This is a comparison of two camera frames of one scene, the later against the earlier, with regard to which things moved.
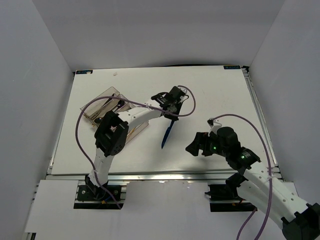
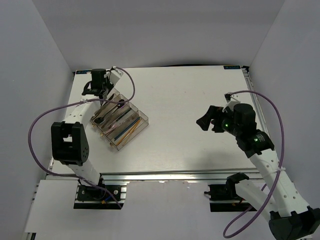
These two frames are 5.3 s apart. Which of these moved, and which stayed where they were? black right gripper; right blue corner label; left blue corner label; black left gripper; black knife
Moved: black left gripper; black knife; black right gripper
Stayed: right blue corner label; left blue corner label
